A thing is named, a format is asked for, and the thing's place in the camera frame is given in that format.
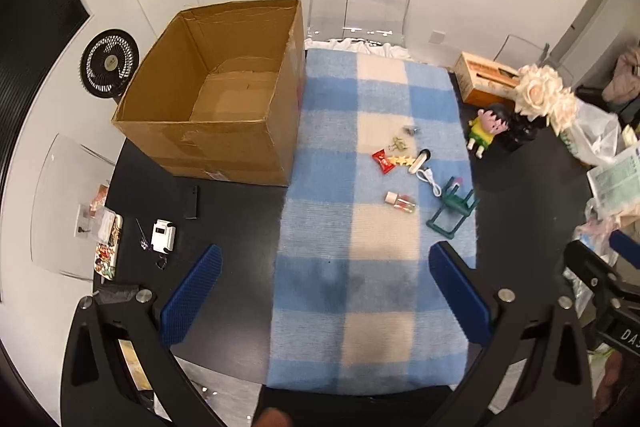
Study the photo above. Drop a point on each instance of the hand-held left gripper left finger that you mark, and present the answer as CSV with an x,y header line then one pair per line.
x,y
192,297

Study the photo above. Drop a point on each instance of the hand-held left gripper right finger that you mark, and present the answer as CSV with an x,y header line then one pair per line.
x,y
460,292

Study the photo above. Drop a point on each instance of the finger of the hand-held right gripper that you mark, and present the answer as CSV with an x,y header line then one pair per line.
x,y
590,274
627,249

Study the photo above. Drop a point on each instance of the green toy stool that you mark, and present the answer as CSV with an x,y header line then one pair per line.
x,y
457,204

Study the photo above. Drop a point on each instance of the small clear bottle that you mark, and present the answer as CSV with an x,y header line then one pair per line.
x,y
400,202

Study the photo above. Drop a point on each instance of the pink lip balm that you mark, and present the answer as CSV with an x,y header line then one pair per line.
x,y
455,183

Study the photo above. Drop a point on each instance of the white oblong gadget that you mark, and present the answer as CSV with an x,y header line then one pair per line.
x,y
419,162

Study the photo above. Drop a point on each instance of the gold star strip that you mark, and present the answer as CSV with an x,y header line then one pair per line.
x,y
402,160

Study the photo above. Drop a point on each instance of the red candy packet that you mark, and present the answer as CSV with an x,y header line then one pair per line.
x,y
384,162

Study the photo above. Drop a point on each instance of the brown cardboard box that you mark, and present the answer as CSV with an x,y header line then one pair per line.
x,y
165,142

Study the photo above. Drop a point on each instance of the yellow binder clip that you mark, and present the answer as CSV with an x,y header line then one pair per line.
x,y
397,143

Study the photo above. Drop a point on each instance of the silver metal disc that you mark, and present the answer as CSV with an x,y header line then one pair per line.
x,y
411,130

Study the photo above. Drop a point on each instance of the person's right hand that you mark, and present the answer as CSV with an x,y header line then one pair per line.
x,y
612,387

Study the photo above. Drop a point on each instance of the white black small device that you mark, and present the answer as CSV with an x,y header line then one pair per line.
x,y
163,236

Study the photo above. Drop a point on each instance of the metal tweezers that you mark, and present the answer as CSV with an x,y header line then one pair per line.
x,y
142,234

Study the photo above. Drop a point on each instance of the colourful snack packets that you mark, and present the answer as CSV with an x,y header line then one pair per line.
x,y
107,257

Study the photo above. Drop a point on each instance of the black rectangular remote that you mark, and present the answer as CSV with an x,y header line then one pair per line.
x,y
191,202

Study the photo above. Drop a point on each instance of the small clear plastic bags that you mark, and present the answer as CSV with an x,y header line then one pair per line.
x,y
97,222

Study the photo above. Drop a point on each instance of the clear plastic bag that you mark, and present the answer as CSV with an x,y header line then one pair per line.
x,y
595,132

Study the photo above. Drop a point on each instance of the red snack packet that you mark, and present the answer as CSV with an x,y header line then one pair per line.
x,y
100,196

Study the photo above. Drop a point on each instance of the black vase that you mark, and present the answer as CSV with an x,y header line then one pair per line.
x,y
520,132

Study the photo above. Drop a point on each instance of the cartoon doll yellow shirt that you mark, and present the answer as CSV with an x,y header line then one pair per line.
x,y
482,129

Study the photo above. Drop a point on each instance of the pink clothes pile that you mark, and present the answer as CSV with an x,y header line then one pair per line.
x,y
625,77

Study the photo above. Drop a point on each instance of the cream artificial flower bouquet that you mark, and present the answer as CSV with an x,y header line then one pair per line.
x,y
540,89

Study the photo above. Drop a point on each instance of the blue white checked blanket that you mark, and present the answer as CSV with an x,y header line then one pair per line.
x,y
320,157

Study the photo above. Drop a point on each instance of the orange cardboard carton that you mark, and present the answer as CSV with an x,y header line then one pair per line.
x,y
480,84

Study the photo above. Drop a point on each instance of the black round fan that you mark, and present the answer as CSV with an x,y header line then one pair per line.
x,y
109,63

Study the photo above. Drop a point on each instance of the white frilled seat cushion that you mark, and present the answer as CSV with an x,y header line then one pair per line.
x,y
380,48

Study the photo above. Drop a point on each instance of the white wall socket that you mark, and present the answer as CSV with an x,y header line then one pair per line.
x,y
437,37

